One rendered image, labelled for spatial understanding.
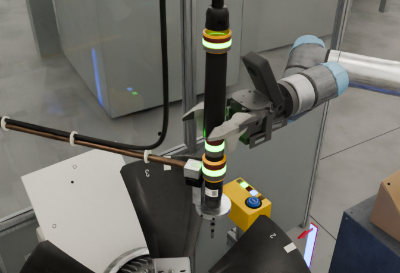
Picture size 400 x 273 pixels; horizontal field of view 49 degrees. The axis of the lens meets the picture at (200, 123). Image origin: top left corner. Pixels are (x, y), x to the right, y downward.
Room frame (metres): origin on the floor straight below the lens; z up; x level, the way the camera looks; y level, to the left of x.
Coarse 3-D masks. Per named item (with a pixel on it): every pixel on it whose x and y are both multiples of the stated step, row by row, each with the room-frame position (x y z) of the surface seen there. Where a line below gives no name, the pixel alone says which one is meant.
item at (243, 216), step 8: (232, 184) 1.13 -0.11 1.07; (248, 184) 1.13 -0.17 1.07; (224, 192) 1.09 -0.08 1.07; (232, 192) 1.09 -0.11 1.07; (240, 192) 1.09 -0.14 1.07; (248, 192) 1.09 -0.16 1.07; (232, 200) 1.05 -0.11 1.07; (240, 200) 1.05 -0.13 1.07; (264, 200) 1.05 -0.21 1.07; (232, 208) 1.05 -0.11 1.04; (240, 208) 1.02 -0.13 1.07; (248, 208) 1.02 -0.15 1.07; (256, 208) 1.01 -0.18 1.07; (264, 208) 1.02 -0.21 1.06; (232, 216) 1.05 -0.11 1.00; (240, 216) 1.01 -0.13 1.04; (248, 216) 0.99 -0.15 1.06; (256, 216) 1.00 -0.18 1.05; (240, 224) 1.01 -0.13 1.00; (248, 224) 0.99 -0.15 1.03
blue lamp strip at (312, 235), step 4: (316, 228) 0.82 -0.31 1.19; (312, 232) 0.83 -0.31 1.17; (308, 236) 0.84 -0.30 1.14; (312, 236) 0.82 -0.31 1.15; (308, 240) 0.83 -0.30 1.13; (312, 240) 0.82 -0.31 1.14; (308, 244) 0.83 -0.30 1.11; (312, 244) 0.82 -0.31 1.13; (308, 248) 0.83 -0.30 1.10; (312, 248) 0.82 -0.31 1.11; (308, 252) 0.83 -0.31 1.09; (304, 256) 0.84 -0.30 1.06; (308, 256) 0.82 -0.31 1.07; (308, 260) 0.82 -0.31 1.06; (308, 264) 0.82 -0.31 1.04
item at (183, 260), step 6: (162, 258) 0.66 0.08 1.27; (168, 258) 0.66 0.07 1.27; (174, 258) 0.65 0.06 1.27; (180, 258) 0.65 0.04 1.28; (186, 258) 0.64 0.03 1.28; (156, 264) 0.66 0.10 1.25; (162, 264) 0.65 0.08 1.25; (168, 264) 0.65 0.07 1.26; (174, 264) 0.64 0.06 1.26; (180, 264) 0.64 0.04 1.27; (186, 264) 0.64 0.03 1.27; (156, 270) 0.65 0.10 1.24; (162, 270) 0.64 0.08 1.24; (174, 270) 0.64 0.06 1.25; (180, 270) 0.63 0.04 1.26; (186, 270) 0.63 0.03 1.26
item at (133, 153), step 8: (8, 128) 0.78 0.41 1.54; (16, 128) 0.77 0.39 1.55; (24, 128) 0.76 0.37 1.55; (32, 128) 0.76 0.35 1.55; (48, 136) 0.74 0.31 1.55; (56, 136) 0.74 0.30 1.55; (64, 136) 0.73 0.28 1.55; (80, 144) 0.72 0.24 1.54; (88, 144) 0.71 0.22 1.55; (96, 144) 0.71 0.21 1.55; (112, 152) 0.69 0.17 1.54; (120, 152) 0.69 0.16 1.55; (128, 152) 0.68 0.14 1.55; (136, 152) 0.68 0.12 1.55; (152, 160) 0.66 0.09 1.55; (160, 160) 0.66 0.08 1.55; (168, 160) 0.66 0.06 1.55; (176, 160) 0.65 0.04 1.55
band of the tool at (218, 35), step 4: (204, 32) 0.63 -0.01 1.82; (208, 32) 0.65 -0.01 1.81; (212, 32) 0.65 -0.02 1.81; (220, 32) 0.65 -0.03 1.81; (224, 32) 0.65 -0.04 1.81; (228, 32) 0.64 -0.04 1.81; (208, 36) 0.61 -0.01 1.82; (212, 36) 0.61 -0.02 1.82; (216, 36) 0.61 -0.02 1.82; (220, 36) 0.61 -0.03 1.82; (224, 36) 0.61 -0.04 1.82; (228, 36) 0.61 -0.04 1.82; (204, 40) 0.62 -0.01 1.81; (212, 48) 0.61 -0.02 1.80; (216, 48) 0.61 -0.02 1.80; (220, 48) 0.61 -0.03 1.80; (224, 52) 0.61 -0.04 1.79
